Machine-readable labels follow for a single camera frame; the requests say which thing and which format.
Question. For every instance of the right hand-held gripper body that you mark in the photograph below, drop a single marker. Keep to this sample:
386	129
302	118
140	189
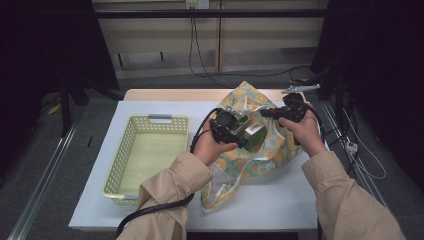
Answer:
295	106

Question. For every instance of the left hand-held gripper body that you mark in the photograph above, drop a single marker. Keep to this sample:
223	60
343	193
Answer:
224	120

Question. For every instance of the tall green white box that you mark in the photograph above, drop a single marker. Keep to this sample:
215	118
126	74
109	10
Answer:
256	133

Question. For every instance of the orange print cloth bag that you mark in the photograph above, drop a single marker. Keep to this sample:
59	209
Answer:
253	165

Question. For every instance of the cream plastic basket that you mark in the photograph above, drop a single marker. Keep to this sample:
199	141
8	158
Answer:
150	150

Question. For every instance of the person's left hand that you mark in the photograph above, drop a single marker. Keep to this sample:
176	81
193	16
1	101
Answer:
208	146

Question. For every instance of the person's right hand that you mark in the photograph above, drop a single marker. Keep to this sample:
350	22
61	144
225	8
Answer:
306	133

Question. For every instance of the black metal stand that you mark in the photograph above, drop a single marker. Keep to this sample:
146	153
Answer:
65	110
338	100

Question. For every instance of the white power strip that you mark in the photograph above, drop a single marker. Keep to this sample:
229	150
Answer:
351	146

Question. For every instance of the dark curtain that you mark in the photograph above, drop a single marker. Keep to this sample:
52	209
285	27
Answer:
383	66
43	43

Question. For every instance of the black horizontal bar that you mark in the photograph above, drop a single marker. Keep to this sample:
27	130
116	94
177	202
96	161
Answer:
206	13

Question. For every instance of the metal floor rail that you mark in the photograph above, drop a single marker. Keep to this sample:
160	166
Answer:
43	180
366	183

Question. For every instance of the white wall socket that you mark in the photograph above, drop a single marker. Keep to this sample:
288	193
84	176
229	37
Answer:
197	4

